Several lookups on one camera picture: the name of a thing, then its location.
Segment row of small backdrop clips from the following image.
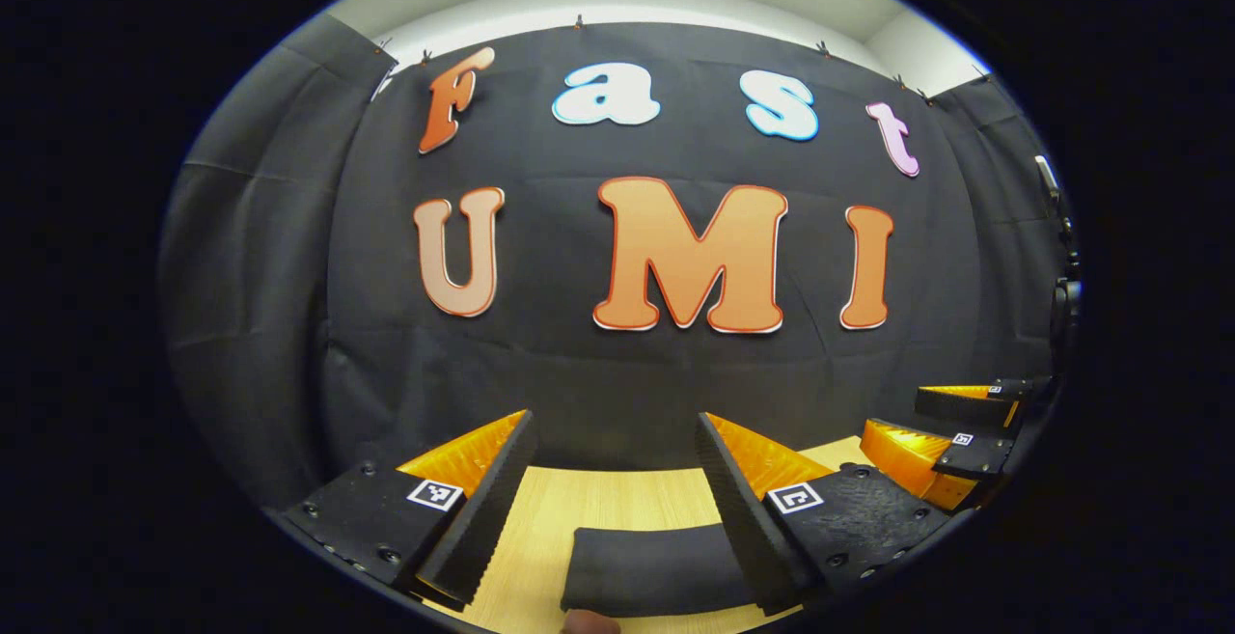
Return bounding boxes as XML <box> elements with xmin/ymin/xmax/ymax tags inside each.
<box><xmin>371</xmin><ymin>13</ymin><xmax>990</xmax><ymax>104</ymax></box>

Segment dark blue jeans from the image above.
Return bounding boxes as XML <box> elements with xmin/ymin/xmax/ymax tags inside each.
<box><xmin>561</xmin><ymin>522</ymin><xmax>763</xmax><ymax>618</ymax></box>

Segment black backdrop cloth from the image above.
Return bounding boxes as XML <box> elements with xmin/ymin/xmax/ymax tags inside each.
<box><xmin>159</xmin><ymin>12</ymin><xmax>1077</xmax><ymax>510</ymax></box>

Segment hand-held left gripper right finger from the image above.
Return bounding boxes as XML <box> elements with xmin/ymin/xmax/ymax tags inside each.
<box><xmin>695</xmin><ymin>411</ymin><xmax>958</xmax><ymax>618</ymax></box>

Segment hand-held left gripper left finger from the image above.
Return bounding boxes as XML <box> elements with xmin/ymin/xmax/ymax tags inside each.
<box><xmin>278</xmin><ymin>408</ymin><xmax>539</xmax><ymax>610</ymax></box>

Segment dark metal stand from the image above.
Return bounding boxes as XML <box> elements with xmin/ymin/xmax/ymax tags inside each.
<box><xmin>1032</xmin><ymin>153</ymin><xmax>1084</xmax><ymax>345</ymax></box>

